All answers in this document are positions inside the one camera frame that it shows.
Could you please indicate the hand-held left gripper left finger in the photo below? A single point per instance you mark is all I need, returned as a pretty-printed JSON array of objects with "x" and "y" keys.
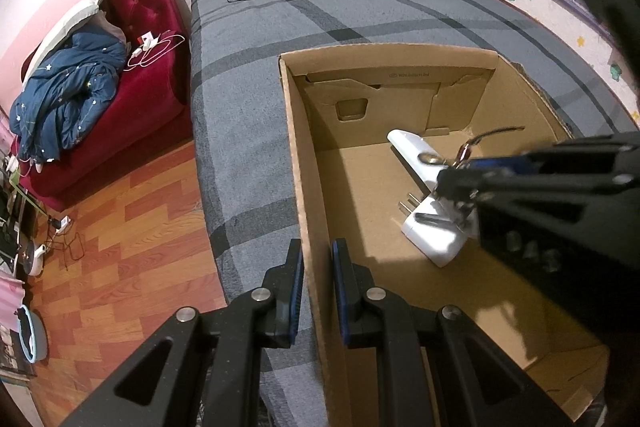
[{"x": 296, "y": 297}]

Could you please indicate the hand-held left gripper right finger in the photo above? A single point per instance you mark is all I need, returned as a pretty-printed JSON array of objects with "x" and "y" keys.
[{"x": 342, "y": 297}]

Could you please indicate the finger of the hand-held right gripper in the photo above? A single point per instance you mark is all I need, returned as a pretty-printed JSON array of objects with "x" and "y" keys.
[
  {"x": 575, "y": 157},
  {"x": 550, "y": 217}
]

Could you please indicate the brown cardboard box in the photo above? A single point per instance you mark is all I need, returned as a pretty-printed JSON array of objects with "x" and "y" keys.
[{"x": 475, "y": 287}]

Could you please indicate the large white charger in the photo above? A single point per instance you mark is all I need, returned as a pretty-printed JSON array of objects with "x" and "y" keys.
[{"x": 435, "y": 237}]

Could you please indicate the long white plastic case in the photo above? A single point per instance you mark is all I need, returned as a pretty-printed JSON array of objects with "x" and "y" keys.
[{"x": 407, "y": 147}]

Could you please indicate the bed with grey plaid cover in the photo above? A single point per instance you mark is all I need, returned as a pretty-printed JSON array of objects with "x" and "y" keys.
[{"x": 240, "y": 107}]

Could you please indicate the white floor power strip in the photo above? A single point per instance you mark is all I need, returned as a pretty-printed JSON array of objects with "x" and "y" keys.
[{"x": 64, "y": 223}]

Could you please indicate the light blue round basin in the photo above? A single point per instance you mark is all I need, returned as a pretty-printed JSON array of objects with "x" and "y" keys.
[{"x": 35, "y": 322}]

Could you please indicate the red velvet sofa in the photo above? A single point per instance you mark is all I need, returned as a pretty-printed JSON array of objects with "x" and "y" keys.
[{"x": 160, "y": 72}]

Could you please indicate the white round appliance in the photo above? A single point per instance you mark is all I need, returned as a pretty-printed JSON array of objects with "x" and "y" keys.
[{"x": 34, "y": 262}]

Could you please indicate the small side table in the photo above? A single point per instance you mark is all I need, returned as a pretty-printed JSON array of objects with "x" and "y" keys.
[{"x": 15, "y": 207}]

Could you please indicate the white and red plug box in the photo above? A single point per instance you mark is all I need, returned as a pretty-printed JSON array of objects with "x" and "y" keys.
[{"x": 147, "y": 39}]

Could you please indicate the dark blue star quilt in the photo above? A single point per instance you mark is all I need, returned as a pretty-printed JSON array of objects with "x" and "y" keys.
[{"x": 65, "y": 97}]

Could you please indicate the white pillow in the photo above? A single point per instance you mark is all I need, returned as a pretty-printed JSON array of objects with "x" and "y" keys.
[{"x": 65, "y": 24}]

